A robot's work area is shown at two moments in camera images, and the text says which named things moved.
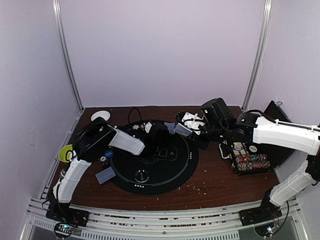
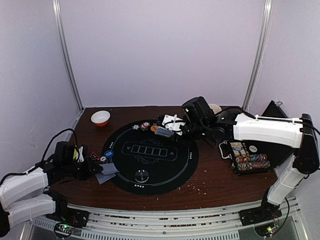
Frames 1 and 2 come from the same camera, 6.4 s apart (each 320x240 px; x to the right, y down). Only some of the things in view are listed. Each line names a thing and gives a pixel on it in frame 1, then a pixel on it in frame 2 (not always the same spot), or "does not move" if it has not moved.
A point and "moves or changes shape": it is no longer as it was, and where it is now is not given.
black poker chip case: x=247 y=157 does not move
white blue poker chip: x=136 y=127 does not move
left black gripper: x=168 y=137 -> x=89 y=171
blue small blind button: x=108 y=153 does not move
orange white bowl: x=105 y=114 does not move
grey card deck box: x=182 y=129 moves or changes shape
